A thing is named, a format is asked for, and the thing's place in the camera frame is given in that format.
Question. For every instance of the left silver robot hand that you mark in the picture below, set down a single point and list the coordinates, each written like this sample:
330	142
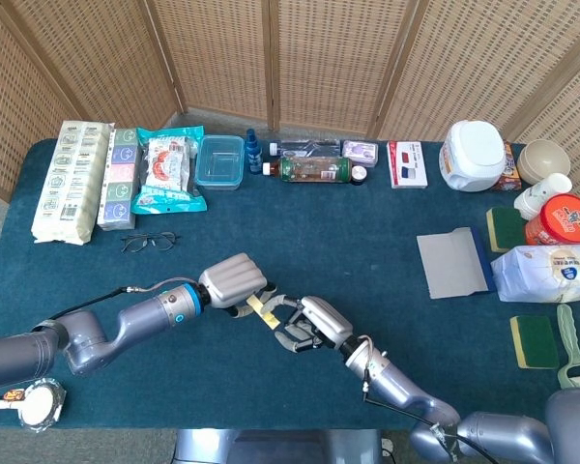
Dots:
232	280

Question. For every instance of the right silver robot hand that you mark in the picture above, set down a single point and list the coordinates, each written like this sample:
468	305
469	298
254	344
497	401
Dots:
326	324

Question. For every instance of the yellow sticky note pad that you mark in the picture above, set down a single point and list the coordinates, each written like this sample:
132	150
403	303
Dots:
254	302

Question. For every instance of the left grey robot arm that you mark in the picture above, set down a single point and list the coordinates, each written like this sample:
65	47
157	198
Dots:
140	314

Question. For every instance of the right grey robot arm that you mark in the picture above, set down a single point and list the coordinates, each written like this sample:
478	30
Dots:
401	386

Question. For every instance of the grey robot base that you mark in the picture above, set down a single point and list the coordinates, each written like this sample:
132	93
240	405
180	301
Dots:
280	447

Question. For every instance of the teal table cloth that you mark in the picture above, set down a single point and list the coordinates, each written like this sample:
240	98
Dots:
290	227

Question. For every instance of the clear container blue rim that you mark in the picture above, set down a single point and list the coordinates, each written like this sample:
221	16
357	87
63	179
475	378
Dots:
220	164

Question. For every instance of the blue spray bottle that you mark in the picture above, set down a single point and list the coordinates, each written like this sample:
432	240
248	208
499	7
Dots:
253	154

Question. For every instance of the teal snack bag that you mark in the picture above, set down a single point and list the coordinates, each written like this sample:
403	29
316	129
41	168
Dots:
166	169

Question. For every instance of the green label tea bottle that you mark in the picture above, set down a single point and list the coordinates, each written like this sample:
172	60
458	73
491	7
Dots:
314	169

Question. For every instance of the pastel multicolour tissue pack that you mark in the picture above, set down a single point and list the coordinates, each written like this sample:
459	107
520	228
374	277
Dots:
118	183

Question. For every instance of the small black jar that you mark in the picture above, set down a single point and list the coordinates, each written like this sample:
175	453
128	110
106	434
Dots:
359	175

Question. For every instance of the white red card box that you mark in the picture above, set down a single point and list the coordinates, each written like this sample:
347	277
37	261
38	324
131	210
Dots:
406	164

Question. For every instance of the long cream tissue package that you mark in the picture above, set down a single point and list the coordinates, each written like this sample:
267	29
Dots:
72	183

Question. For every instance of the green yellow sponge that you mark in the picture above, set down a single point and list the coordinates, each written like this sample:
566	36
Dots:
536	340
507	229

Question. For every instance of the white wet wipes pack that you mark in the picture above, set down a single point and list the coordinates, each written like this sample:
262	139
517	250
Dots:
546	273

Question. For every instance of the foil cup white contents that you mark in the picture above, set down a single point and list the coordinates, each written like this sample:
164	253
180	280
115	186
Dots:
41	406

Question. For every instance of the wooden rattan folding screen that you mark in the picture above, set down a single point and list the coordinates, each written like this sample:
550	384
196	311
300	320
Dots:
319	63

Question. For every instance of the orange printed carton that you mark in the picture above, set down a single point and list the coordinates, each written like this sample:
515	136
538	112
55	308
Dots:
510	174

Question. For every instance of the white bottle lying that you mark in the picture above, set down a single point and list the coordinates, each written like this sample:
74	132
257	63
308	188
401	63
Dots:
541	193

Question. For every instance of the red lid noodle tub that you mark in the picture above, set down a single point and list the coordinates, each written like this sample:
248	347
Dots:
563	220

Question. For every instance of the beige bowl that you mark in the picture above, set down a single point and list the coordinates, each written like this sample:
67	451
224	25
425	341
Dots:
543	159

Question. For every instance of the black frame eyeglasses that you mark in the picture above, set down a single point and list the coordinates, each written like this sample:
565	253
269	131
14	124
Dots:
162	241

